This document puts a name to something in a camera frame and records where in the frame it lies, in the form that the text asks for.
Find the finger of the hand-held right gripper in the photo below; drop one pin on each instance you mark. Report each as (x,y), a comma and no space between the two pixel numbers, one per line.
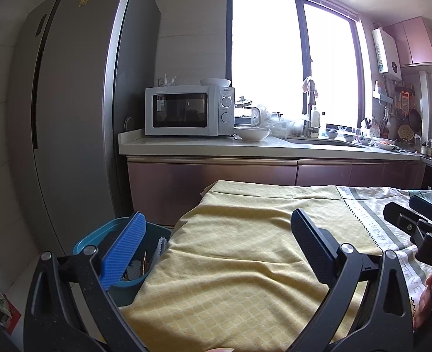
(430,207)
(402,220)

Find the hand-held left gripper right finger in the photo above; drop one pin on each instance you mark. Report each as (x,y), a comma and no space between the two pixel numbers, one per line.
(311,242)

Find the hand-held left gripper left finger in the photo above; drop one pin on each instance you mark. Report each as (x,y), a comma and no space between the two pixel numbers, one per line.
(126,249)

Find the white ribbed paper towel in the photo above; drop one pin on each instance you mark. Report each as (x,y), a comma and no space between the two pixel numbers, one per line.
(162,246)

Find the blue plastic bin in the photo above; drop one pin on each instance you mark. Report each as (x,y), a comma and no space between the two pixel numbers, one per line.
(91,234)

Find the person's right hand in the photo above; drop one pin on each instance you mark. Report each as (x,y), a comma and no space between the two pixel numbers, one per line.
(424,300)

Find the person's left hand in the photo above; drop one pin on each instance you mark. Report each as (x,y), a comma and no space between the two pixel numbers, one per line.
(223,349)

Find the white grey printed cloth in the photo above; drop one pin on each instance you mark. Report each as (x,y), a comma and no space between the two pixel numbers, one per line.
(370,205)

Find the yellow checkered cloth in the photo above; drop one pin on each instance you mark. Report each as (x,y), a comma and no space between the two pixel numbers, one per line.
(238,264)

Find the round yellow trivet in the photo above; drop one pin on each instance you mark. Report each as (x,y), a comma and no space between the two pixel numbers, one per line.
(405,132)

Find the hanging frying pan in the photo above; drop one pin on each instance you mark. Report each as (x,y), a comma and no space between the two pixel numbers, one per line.
(414,120)

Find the utensil holder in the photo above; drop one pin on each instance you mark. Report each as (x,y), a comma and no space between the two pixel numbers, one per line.
(372,129)

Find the orange grater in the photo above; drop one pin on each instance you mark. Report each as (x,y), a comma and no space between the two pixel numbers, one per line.
(405,102)

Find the kitchen counter cabinet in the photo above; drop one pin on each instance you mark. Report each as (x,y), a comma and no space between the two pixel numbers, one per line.
(208,176)

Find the metal kitchen faucet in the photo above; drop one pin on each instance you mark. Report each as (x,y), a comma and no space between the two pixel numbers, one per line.
(311,128)

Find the white soap bottle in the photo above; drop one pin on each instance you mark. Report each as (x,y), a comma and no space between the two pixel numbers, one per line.
(315,119)

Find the white bowl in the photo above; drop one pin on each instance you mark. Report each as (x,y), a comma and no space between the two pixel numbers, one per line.
(252,134)
(216,82)

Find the red bag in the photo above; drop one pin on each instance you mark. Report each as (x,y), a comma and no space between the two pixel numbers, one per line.
(1,310)

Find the electric kettle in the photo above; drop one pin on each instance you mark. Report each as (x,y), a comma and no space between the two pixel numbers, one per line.
(247,117)

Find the grey refrigerator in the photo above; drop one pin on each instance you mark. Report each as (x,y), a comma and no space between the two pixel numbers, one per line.
(76,117)

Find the white microwave oven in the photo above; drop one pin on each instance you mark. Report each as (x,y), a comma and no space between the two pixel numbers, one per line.
(181,112)

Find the hanging rag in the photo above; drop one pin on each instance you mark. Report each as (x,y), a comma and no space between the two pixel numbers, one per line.
(308,85)

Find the white water heater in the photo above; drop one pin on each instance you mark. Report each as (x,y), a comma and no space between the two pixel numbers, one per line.
(386,53)

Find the dark framed window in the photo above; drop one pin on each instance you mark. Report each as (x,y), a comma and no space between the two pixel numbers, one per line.
(267,51)

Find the white wall shelf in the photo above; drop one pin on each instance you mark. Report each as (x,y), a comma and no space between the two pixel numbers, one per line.
(383,97)

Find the pink wall cabinet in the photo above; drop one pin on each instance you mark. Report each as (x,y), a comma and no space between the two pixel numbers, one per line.
(413,42)

